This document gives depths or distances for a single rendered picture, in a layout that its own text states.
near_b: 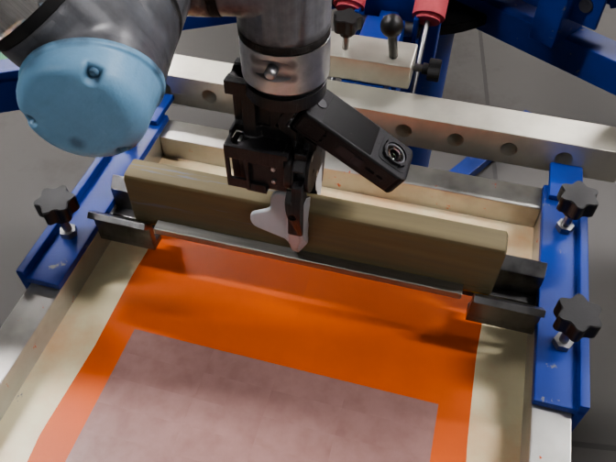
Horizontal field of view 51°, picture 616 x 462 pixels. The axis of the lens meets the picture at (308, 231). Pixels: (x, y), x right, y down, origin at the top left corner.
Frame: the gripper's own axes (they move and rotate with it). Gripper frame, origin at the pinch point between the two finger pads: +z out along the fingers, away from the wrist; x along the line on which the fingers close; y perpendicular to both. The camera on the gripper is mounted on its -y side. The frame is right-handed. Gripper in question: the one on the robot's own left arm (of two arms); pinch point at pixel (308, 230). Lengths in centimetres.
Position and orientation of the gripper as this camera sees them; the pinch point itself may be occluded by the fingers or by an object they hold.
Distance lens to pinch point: 69.7
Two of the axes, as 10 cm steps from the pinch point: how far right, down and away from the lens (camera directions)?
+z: -0.1, 6.5, 7.6
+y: -9.6, -2.0, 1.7
